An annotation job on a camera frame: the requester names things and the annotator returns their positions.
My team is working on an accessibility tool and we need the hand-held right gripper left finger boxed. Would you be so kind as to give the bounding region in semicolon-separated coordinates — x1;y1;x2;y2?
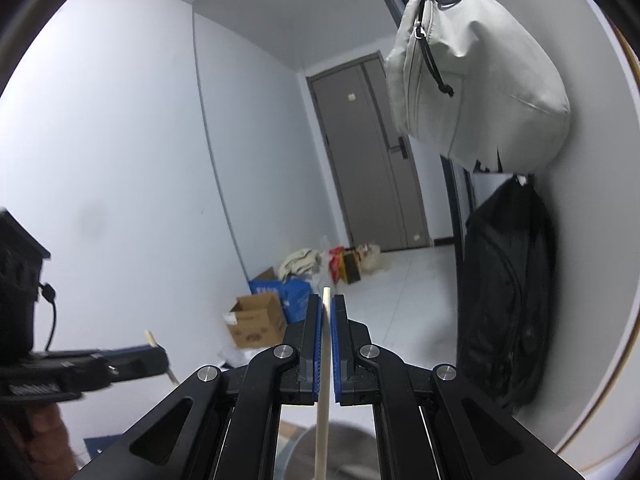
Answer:
70;294;323;480

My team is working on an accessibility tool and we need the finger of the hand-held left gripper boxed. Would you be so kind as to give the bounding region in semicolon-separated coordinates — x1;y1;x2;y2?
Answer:
0;344;169;402

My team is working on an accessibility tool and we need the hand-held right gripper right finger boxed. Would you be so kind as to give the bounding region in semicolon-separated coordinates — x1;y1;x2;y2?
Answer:
331;294;586;480

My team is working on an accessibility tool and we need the wooden chopstick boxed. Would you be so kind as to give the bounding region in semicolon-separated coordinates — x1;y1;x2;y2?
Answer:
312;287;332;480
144;329;180;387

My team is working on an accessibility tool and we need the round utensil container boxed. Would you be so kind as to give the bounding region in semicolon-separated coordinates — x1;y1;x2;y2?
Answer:
287;422;381;480

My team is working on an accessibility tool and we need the person's left hand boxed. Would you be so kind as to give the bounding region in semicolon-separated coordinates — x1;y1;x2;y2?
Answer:
20;400;76;468

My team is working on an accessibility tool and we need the blue printed box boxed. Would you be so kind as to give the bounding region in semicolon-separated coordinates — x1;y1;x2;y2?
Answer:
248;279;312;326

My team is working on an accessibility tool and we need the brown cardboard box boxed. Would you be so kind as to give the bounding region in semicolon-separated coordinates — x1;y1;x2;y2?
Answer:
223;292;288;350

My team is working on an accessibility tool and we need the yellow and black box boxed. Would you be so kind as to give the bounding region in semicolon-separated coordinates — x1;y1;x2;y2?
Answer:
340;250;362;285

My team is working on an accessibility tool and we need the red plastic bag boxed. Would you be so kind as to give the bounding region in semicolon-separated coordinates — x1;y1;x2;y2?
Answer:
327;246;347;284

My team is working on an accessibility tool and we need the white cloth bag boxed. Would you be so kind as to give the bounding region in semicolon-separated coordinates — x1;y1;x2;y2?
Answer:
277;248;324;281

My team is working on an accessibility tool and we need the dark blue box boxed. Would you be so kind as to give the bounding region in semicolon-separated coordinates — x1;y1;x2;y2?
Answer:
84;437;121;462

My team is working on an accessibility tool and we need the beige bag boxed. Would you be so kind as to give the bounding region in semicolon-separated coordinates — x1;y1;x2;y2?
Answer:
356;243;384;274

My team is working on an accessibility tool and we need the black backpack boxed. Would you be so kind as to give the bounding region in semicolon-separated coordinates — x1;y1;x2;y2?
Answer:
457;175;559;416

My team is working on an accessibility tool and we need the grey door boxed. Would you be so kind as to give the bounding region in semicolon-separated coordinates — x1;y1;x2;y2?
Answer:
306;52;431;253

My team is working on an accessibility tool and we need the light grey hanging bag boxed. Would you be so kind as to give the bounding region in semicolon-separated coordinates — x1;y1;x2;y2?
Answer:
384;0;572;175

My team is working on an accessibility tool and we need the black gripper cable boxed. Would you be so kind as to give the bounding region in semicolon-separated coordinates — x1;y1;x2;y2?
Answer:
37;282;59;353

